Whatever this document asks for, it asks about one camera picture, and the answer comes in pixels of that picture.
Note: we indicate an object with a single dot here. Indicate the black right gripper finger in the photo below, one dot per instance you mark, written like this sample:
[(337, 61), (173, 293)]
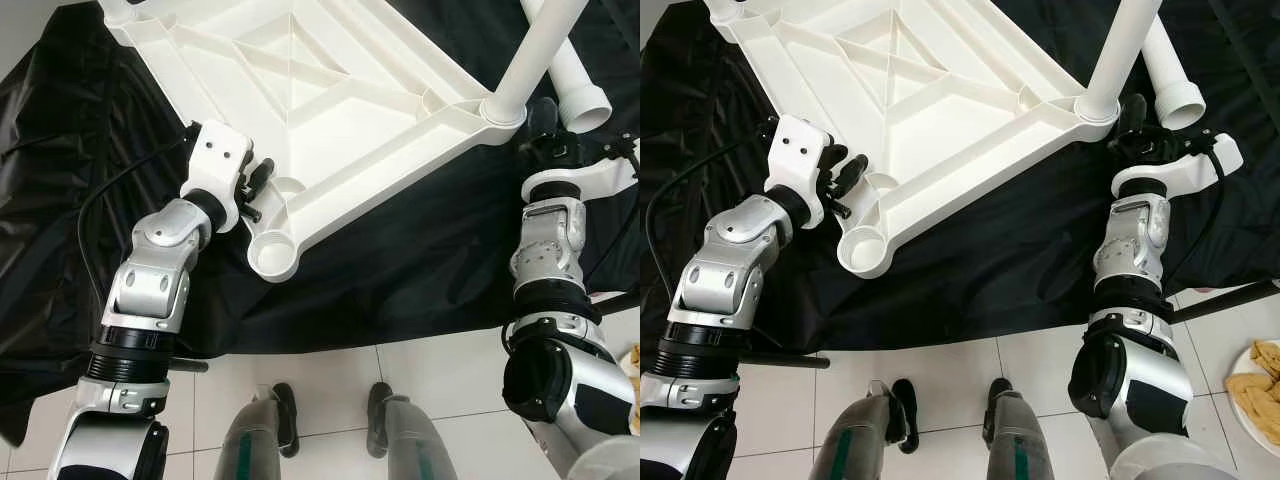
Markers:
[(543, 115), (1132, 111)]

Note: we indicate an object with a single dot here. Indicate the white plastic table leg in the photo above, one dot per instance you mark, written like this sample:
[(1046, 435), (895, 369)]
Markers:
[(1125, 55), (535, 55), (580, 95), (1175, 95), (722, 8), (118, 10)]

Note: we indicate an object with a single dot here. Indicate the white plastic table top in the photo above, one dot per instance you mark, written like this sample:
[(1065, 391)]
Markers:
[(900, 90), (300, 90)]

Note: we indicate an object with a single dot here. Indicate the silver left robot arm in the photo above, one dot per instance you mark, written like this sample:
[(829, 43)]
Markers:
[(720, 290), (150, 290)]

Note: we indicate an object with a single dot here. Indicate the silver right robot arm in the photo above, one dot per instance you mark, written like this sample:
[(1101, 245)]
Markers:
[(1135, 300), (550, 300)]

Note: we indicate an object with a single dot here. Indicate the black table cloth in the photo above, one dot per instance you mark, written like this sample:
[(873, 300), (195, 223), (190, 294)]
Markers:
[(400, 280), (1000, 280)]

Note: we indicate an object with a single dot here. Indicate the white round plate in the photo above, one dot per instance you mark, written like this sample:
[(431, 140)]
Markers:
[(634, 360), (1235, 400)]

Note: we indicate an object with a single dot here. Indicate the grey left robot foot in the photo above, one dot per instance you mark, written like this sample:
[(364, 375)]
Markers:
[(255, 440), (860, 440)]

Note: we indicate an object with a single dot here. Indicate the grey robot foot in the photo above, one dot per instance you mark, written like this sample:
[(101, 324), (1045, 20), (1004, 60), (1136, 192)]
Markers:
[(1020, 440), (255, 440), (860, 440), (410, 440)]

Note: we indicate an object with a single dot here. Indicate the grey right robot foot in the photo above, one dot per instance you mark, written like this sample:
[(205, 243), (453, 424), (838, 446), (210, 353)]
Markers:
[(1020, 440), (410, 440)]

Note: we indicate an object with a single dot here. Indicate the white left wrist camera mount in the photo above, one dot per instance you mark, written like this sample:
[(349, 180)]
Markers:
[(215, 160), (798, 155)]

